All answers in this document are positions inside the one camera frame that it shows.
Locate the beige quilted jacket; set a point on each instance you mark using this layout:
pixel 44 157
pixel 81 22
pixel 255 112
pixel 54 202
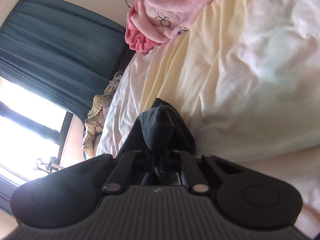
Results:
pixel 96 117

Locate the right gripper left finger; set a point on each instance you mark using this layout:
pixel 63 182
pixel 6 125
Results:
pixel 130 169

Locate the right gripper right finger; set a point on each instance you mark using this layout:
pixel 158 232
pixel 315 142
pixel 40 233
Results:
pixel 189 173

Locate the left blue curtain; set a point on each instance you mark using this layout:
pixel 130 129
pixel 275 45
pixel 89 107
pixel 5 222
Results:
pixel 9 183

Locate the pastel bed sheet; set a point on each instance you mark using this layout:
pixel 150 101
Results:
pixel 245 80

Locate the pink fleece blanket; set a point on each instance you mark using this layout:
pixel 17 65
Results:
pixel 154 22

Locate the dark framed window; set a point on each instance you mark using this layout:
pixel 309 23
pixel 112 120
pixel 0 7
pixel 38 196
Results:
pixel 31 127

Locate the right blue curtain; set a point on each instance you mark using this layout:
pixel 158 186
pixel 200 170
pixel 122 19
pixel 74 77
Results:
pixel 60 51

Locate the blue curtain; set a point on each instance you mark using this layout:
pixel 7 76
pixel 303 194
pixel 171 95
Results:
pixel 60 51
pixel 9 183

